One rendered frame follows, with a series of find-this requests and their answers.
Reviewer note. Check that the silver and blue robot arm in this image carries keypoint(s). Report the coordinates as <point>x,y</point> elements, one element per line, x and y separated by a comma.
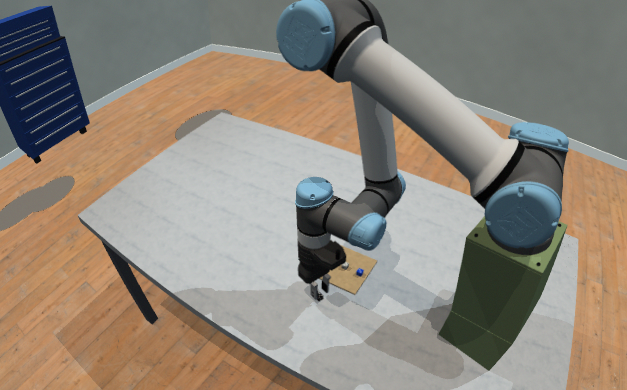
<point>523,199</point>

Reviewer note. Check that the tan mat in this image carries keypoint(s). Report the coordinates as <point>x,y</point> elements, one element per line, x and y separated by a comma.
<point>347,279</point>

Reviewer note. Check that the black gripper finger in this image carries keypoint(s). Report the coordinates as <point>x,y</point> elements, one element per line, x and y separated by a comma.
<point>314,292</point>
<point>325,282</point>

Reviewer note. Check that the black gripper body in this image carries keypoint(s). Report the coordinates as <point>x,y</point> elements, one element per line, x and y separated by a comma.
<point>328,257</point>

